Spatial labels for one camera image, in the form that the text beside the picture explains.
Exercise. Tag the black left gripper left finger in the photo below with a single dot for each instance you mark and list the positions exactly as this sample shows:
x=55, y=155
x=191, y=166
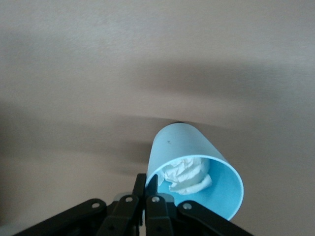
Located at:
x=123, y=211

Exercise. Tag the light blue plastic cup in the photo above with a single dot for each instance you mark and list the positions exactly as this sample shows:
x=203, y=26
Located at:
x=179, y=142

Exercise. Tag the crumpled white tissue paper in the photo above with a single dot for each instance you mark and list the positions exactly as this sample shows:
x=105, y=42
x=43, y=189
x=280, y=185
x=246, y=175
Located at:
x=187, y=175

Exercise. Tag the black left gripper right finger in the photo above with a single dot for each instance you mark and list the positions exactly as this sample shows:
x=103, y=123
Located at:
x=157, y=214

